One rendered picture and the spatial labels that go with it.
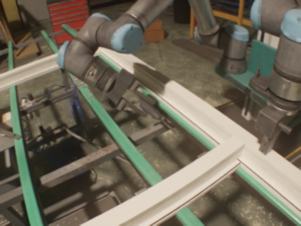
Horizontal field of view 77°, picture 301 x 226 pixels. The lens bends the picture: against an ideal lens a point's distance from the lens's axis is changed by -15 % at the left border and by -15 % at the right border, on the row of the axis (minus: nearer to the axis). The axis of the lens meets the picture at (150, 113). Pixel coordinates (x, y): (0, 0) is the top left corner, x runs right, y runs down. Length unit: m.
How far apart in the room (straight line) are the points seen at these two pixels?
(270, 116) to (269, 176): 0.21
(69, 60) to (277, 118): 0.60
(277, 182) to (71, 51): 0.71
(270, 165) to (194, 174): 0.21
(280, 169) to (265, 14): 0.39
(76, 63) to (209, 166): 0.49
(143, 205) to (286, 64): 0.41
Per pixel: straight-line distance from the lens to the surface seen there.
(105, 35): 0.66
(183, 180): 0.52
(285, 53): 0.44
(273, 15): 0.58
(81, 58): 0.71
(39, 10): 7.53
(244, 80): 1.37
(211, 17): 1.32
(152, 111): 0.70
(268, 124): 0.49
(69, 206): 0.98
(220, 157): 0.58
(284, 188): 0.63
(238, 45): 1.36
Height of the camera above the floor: 1.37
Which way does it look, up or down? 38 degrees down
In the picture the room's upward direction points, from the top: 4 degrees counter-clockwise
